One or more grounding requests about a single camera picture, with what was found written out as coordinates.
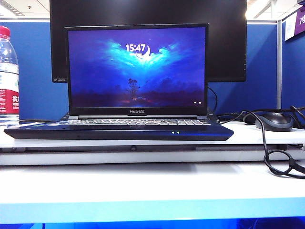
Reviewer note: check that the black laptop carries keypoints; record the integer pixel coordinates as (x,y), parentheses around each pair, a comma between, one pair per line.
(135,71)

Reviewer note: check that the white desk riser platform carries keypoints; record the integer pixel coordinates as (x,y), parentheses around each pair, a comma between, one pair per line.
(143,157)

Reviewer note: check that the black computer monitor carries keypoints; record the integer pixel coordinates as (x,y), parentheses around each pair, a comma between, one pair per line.
(226,47)

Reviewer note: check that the blue office partition panel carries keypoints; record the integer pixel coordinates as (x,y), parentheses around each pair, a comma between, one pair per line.
(262,71)
(293,76)

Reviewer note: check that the black grey computer mouse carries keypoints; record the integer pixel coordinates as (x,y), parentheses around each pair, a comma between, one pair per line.
(276,122)

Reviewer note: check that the clear red-label water bottle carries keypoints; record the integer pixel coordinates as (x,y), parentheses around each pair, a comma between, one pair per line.
(8,71)

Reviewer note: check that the purple white poster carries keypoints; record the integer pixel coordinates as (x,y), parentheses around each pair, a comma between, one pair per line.
(296,23)

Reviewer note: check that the silver partition post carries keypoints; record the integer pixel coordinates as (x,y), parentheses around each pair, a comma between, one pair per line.
(279,64)

